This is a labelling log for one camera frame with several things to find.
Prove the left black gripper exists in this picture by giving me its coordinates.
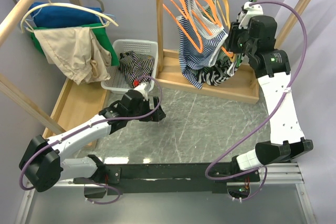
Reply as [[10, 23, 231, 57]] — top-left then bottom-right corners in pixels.
[[128, 96, 165, 122]]

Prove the dark striped tank top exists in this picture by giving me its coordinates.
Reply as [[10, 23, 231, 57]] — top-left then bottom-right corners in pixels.
[[119, 50, 154, 88]]

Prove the orange plastic hanger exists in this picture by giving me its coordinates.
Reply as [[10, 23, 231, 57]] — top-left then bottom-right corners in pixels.
[[163, 0, 203, 53]]

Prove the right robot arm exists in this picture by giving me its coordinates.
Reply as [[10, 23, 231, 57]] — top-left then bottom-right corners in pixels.
[[228, 15, 313, 181]]

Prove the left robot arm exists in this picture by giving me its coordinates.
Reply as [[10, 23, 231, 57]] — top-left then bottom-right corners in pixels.
[[19, 88, 166, 192]]

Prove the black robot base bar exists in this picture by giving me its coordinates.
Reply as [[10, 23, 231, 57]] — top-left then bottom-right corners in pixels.
[[72, 162, 262, 196]]

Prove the green hanger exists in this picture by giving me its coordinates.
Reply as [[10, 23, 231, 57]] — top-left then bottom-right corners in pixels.
[[234, 0, 256, 69]]

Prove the yellow hanger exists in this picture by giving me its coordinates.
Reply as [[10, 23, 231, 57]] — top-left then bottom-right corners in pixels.
[[215, 0, 236, 62]]

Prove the blue white striped tank top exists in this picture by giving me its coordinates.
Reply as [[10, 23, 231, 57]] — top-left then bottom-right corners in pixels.
[[176, 0, 228, 89]]

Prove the cream white hanger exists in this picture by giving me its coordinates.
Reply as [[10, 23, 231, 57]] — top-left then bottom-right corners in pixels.
[[20, 3, 119, 33]]

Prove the right wooden clothes rack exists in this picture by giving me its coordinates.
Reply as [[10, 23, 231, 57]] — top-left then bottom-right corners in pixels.
[[154, 0, 319, 105]]

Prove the wooden clothes rack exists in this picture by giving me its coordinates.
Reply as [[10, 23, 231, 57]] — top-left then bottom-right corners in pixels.
[[154, 0, 319, 105], [0, 0, 116, 148]]

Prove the black white zebra garment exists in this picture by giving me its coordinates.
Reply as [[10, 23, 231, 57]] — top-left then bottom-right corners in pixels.
[[196, 0, 245, 86]]

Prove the left wooden clothes rack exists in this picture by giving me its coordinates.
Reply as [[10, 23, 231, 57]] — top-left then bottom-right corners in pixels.
[[0, 0, 116, 148]]

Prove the beige cloth garment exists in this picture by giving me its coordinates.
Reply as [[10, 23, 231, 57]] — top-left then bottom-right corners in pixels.
[[34, 27, 112, 85]]

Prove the green garment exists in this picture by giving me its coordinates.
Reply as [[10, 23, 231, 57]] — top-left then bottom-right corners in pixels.
[[30, 23, 119, 66]]

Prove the blue folded garment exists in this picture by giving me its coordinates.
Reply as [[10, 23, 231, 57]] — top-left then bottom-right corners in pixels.
[[30, 6, 101, 28]]

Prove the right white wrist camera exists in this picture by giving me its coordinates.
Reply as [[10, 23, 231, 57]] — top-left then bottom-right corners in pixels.
[[237, 2, 264, 29]]

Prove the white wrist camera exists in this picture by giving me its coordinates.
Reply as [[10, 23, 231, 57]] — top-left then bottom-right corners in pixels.
[[237, 2, 264, 29], [134, 81, 153, 101]]

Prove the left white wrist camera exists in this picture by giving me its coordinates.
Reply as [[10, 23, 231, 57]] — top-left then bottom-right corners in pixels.
[[134, 81, 153, 101]]

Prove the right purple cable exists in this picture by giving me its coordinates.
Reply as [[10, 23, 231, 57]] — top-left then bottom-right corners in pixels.
[[205, 1, 308, 182]]

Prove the aluminium rail frame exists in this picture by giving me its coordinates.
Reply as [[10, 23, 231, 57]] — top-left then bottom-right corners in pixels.
[[15, 163, 316, 223]]

